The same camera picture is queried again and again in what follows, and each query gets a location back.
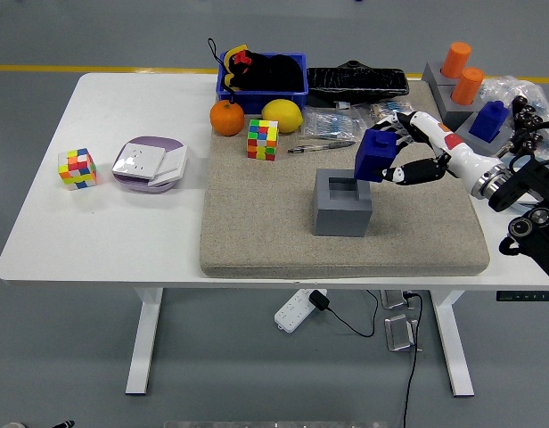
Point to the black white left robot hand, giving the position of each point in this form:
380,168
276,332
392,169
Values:
63,423

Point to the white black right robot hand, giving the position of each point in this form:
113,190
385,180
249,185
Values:
457,151

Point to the blue square seal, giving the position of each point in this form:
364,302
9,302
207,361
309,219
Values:
372,156
486,122

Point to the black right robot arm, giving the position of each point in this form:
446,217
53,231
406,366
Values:
537,178

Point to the grey square seal holder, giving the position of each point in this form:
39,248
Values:
341,218
472,140

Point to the grey round-hole seal holder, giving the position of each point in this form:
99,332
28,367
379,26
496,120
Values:
431,73
455,111

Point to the orange cylinder seal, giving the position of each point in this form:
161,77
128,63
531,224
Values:
466,87
456,58

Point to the dark brown knob cluster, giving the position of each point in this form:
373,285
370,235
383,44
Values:
526,118

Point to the clear plastic bags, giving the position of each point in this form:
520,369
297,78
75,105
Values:
502,87

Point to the clear bag of resistors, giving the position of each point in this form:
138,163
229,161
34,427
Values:
390,109
328,122

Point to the white table leg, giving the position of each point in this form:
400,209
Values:
453,348
143,348

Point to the black long wrapped object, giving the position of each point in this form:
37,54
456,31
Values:
354,84

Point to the small white connector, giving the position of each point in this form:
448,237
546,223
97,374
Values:
342,105

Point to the silver ballpoint pen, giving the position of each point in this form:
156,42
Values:
332,145

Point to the black table control panel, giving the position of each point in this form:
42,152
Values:
524,296

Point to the yellow lemon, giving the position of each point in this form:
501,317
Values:
282,116

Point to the multicolour puzzle cube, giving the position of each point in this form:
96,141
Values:
262,140
77,169

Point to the black power adapter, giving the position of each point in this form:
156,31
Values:
319,299

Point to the grey-brown mat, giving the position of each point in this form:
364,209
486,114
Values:
256,214

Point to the blue plastic bin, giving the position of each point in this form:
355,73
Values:
252,99

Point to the white power strip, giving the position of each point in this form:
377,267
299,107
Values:
292,312

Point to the orange fruit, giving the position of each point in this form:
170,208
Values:
226,118

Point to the silver metal bracket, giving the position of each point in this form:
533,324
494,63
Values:
394,299
399,334

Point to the white wall socket panel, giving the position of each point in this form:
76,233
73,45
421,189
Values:
138,160

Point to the white wall switch panel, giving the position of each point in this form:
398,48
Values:
172,167

